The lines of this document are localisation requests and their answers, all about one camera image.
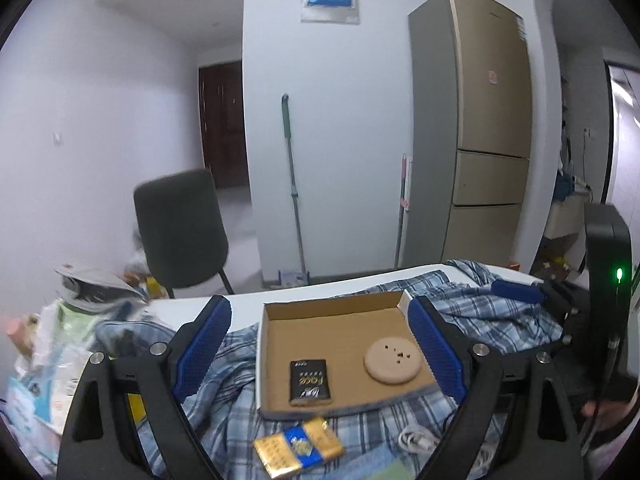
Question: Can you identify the dark grey chair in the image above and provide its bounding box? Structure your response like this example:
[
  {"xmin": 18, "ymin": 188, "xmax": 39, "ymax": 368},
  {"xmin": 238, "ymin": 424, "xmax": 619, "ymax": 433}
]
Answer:
[{"xmin": 133, "ymin": 169, "xmax": 236, "ymax": 300}]

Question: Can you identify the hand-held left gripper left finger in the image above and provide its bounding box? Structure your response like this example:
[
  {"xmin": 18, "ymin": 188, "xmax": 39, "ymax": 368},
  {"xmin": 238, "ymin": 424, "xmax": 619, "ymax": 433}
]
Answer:
[{"xmin": 56, "ymin": 294, "xmax": 234, "ymax": 480}]

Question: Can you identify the blue plaid shirt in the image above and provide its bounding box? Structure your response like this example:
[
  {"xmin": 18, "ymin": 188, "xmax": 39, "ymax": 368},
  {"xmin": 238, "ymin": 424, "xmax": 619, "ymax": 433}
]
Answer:
[{"xmin": 95, "ymin": 259, "xmax": 566, "ymax": 480}]

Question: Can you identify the green pouch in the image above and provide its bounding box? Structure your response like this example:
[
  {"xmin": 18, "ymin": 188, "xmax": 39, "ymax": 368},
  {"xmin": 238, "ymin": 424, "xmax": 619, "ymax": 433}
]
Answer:
[{"xmin": 365, "ymin": 460, "xmax": 418, "ymax": 480}]

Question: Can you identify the gold and blue packet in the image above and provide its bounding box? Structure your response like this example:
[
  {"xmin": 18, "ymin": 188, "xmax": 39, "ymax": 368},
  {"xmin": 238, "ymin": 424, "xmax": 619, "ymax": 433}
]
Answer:
[{"xmin": 252, "ymin": 417, "xmax": 346, "ymax": 480}]

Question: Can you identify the shallow cardboard box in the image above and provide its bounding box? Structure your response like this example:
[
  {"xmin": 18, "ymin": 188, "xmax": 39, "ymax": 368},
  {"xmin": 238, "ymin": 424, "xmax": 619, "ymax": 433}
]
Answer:
[{"xmin": 255, "ymin": 290, "xmax": 441, "ymax": 421}]

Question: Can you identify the beige refrigerator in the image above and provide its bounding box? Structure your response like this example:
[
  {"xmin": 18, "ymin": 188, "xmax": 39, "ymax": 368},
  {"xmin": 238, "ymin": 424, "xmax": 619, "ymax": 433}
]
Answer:
[{"xmin": 406, "ymin": 0, "xmax": 532, "ymax": 267}]

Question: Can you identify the green handled mop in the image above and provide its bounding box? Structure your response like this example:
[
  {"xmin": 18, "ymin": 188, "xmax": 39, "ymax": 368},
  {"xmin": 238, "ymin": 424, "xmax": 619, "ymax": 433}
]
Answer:
[{"xmin": 277, "ymin": 93, "xmax": 311, "ymax": 288}]

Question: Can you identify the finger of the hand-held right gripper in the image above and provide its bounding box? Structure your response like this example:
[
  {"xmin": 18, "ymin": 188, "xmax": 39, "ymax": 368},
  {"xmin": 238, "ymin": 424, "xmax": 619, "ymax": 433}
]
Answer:
[
  {"xmin": 546, "ymin": 327, "xmax": 577, "ymax": 362},
  {"xmin": 490, "ymin": 278, "xmax": 581, "ymax": 322}
]

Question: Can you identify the person's right hand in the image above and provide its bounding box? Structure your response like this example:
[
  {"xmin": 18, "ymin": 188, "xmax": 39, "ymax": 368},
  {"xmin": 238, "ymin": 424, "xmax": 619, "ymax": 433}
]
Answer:
[{"xmin": 582, "ymin": 399, "xmax": 629, "ymax": 433}]

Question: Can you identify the dark wooden door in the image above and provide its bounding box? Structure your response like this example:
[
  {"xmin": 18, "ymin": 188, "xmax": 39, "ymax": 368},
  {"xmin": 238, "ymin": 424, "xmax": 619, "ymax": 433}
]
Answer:
[{"xmin": 198, "ymin": 60, "xmax": 249, "ymax": 190}]

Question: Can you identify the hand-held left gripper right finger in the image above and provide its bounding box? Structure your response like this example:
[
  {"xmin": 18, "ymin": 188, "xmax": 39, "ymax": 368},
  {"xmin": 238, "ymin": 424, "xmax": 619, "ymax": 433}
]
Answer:
[{"xmin": 406, "ymin": 295, "xmax": 587, "ymax": 480}]

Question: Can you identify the white cable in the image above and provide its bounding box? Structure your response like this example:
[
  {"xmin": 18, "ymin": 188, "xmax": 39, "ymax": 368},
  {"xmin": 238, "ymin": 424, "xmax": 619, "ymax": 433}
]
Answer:
[{"xmin": 397, "ymin": 422, "xmax": 443, "ymax": 456}]

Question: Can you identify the round cork coaster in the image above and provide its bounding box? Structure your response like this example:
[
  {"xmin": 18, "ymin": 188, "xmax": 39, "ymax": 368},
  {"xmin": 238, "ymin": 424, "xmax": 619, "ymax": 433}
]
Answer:
[{"xmin": 363, "ymin": 337, "xmax": 422, "ymax": 386}]

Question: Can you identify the black cigarette pack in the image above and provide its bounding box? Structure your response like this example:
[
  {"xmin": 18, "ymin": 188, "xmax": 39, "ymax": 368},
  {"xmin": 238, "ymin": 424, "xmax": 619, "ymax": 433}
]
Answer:
[{"xmin": 288, "ymin": 358, "xmax": 333, "ymax": 407}]

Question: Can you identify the pile of papers and bags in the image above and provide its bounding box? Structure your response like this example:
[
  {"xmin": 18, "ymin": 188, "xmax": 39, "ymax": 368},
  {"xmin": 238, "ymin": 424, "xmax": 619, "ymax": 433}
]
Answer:
[{"xmin": 0, "ymin": 260, "xmax": 166, "ymax": 476}]

